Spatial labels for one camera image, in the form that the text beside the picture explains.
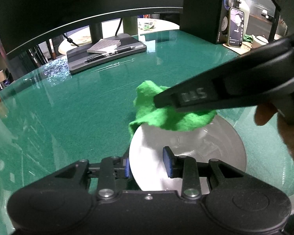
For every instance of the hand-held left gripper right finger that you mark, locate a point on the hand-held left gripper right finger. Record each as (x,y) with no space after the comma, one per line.
(167,162)

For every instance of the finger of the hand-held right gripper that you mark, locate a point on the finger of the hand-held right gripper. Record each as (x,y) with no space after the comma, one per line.
(165,100)

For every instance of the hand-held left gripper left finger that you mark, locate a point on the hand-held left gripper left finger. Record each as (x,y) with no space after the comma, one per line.
(126,167)

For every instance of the green cloth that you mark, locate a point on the green cloth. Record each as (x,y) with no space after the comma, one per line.
(149,102)

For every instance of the white round plate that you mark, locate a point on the white round plate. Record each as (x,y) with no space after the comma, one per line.
(210,146)

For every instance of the tan desk mat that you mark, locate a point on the tan desk mat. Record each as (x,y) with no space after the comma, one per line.
(245,49)

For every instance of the white teapot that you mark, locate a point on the white teapot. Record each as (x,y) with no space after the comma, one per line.
(259,41)

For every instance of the small green rag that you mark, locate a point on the small green rag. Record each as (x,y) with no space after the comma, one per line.
(248,38)

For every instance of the smartphone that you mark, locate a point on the smartphone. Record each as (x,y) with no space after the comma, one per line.
(235,29)

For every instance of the slim black pen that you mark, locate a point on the slim black pen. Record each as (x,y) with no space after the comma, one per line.
(96,57)

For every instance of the grey notepad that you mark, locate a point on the grey notepad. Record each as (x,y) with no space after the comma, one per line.
(104,45)

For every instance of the olive green cylinder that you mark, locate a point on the olive green cylinder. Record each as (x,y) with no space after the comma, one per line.
(130,25)

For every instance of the black speaker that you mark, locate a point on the black speaker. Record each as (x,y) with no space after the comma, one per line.
(201,12)

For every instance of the grey monitor stand base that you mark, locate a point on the grey monitor stand base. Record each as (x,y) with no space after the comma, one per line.
(78,58)

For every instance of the round beige table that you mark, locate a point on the round beige table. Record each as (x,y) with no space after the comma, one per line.
(80,38)

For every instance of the black curved monitor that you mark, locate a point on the black curved monitor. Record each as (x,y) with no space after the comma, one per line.
(76,5)

